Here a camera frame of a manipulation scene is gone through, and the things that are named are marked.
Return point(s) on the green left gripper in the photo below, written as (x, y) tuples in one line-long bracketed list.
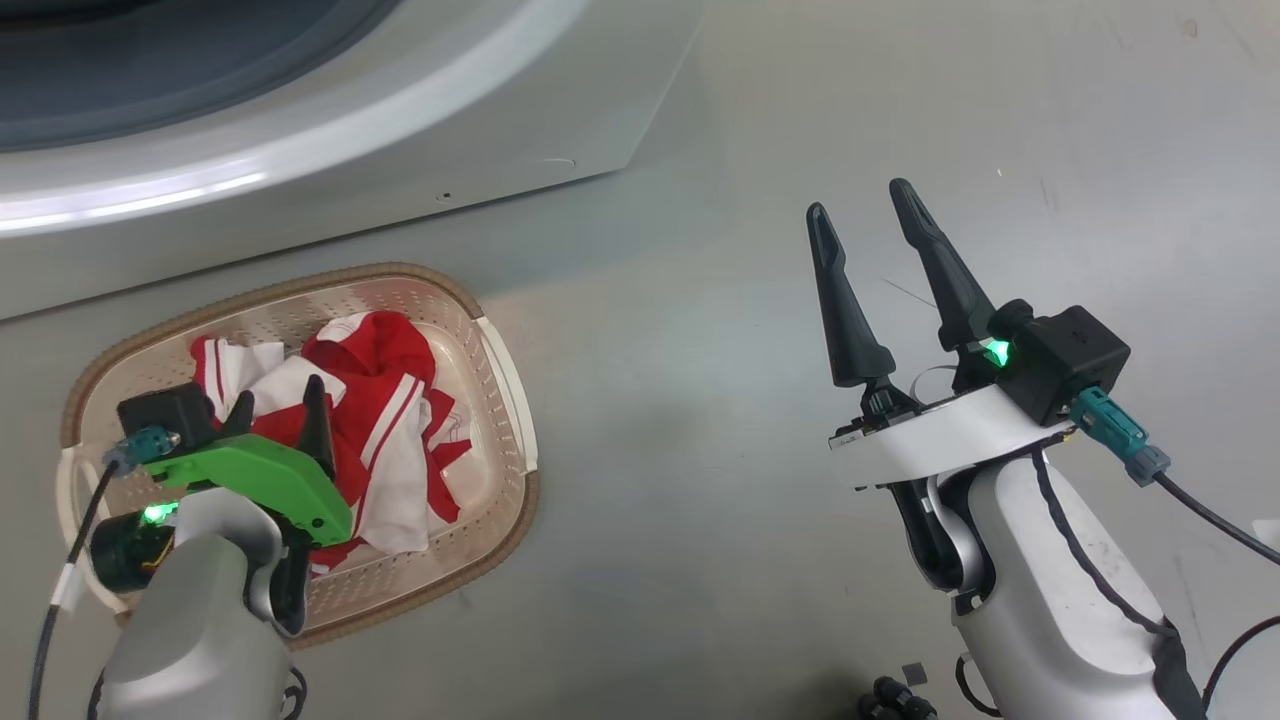
[(260, 470)]

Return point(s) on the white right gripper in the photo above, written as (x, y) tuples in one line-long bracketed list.
[(950, 430)]

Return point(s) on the red and white garment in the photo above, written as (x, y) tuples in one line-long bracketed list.
[(390, 420)]

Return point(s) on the black robot base connectors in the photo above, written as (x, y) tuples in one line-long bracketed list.
[(895, 700)]

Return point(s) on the cream plastic laundry basket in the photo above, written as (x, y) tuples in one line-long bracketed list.
[(300, 600)]

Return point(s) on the white front-load washing machine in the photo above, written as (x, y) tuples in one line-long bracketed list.
[(400, 130)]

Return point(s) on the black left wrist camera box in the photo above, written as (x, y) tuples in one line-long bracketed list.
[(165, 415)]

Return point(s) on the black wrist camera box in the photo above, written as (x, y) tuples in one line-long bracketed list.
[(165, 415), (1065, 360)]

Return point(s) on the teal left camera connector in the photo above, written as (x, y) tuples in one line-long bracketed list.
[(145, 445)]

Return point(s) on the teal camera connector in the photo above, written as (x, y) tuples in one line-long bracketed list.
[(1115, 430), (145, 445)]

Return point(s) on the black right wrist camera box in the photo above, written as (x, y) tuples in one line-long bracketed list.
[(1065, 360)]

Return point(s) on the teal right camera connector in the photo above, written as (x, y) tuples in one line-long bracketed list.
[(1115, 430)]

